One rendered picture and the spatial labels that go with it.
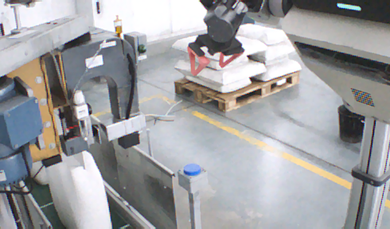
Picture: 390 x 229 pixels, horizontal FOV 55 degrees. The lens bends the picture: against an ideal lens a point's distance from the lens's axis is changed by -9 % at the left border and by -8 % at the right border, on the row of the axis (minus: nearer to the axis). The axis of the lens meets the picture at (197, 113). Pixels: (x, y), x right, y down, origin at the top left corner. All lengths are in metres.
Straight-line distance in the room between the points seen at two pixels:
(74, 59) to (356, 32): 0.77
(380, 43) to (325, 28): 0.15
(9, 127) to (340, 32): 0.75
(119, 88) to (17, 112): 0.48
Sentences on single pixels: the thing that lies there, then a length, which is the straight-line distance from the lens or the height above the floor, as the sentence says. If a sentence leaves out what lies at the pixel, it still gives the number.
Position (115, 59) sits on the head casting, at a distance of 1.26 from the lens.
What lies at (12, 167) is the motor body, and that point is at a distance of 1.01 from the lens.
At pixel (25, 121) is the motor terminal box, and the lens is 0.92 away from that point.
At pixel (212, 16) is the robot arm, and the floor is 1.45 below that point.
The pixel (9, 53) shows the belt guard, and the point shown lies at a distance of 0.95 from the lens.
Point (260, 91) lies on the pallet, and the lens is 4.31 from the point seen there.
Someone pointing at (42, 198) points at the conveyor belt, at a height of 0.38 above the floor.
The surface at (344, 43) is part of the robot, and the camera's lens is 0.91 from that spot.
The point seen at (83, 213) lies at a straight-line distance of 1.71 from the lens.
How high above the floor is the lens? 1.60
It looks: 24 degrees down
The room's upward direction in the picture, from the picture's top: 3 degrees counter-clockwise
